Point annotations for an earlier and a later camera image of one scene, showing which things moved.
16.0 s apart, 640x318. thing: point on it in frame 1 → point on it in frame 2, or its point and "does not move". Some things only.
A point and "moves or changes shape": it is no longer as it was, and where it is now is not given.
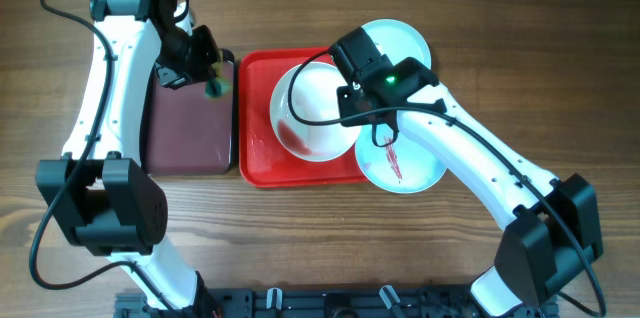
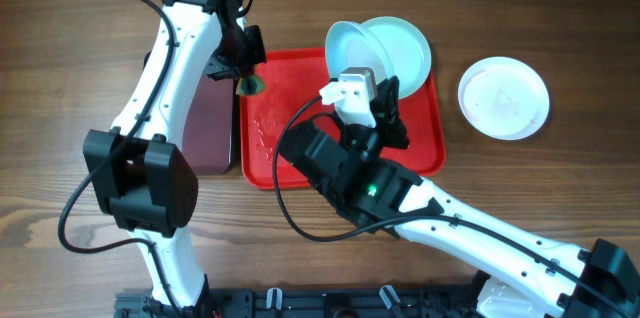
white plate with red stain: [315, 95] → [504, 98]
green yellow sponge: [217, 85] → [250, 85]
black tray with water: [183, 131] does not move
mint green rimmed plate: [398, 40] does not move
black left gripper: [177, 78] → [216, 65]
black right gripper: [348, 97] → [389, 119]
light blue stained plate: [402, 166] moves or changes shape
